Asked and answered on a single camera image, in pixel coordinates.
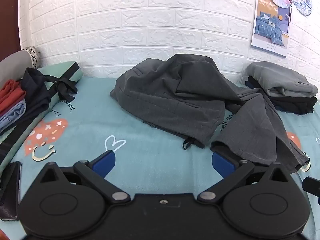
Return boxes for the blue denim jeans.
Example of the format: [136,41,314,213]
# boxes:
[0,99,27,133]

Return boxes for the light grey folded garment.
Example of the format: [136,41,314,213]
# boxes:
[246,61,318,97]

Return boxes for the wall poster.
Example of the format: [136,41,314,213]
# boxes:
[251,0,293,58]

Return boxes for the teal printed bed sheet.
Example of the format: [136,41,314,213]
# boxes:
[0,76,320,240]

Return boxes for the wavy patterned pillow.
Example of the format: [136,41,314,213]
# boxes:
[21,46,42,68]

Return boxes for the grey pillow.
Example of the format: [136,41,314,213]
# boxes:
[0,50,34,88]

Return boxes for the dark grey pants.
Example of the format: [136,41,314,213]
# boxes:
[109,54,310,174]

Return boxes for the black folded garment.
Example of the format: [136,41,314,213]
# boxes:
[269,94,318,115]

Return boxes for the black smartphone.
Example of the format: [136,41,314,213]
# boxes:
[0,161,23,222]

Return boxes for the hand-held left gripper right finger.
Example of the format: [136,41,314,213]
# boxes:
[197,152,290,203]

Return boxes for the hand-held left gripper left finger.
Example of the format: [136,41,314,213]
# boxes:
[37,150,132,204]

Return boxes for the navy folded garment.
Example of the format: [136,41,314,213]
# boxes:
[245,76,269,92]

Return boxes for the dark navy garment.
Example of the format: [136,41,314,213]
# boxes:
[19,67,52,122]

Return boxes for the brown wooden board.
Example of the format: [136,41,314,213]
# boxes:
[0,0,21,62]

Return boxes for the red folded cloth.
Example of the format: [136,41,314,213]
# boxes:
[0,79,27,112]

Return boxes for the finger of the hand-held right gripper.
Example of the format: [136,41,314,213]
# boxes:
[302,177,320,198]

